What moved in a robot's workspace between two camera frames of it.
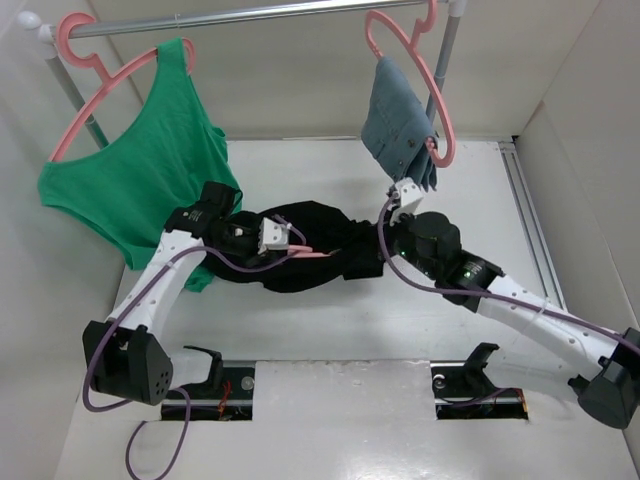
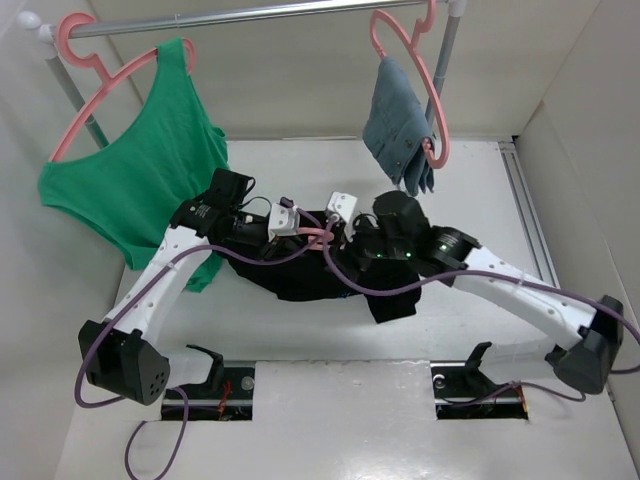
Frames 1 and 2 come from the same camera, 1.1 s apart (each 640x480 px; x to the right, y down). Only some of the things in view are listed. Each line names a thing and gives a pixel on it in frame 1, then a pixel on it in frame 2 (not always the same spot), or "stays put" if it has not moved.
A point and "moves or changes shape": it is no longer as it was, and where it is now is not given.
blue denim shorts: [399, 126] stays put
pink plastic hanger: [299, 251] -> [318, 245]
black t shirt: [356, 250] moves or changes shape
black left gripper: [252, 255] stays put
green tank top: [127, 187] stays put
